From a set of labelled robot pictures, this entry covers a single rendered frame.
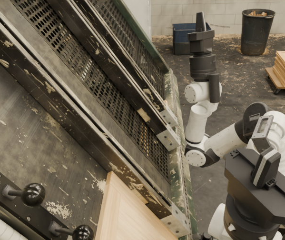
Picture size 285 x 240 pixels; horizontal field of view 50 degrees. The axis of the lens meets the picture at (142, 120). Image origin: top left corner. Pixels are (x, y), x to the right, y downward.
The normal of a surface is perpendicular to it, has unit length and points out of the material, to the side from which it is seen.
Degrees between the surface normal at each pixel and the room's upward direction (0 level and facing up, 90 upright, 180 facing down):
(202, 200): 0
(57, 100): 90
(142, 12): 90
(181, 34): 90
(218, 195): 0
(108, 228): 57
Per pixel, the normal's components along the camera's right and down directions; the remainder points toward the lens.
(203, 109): 0.07, -0.81
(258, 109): -0.79, -0.32
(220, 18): -0.08, 0.54
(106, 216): 0.82, -0.47
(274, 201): -0.13, -0.66
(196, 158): -0.37, 0.51
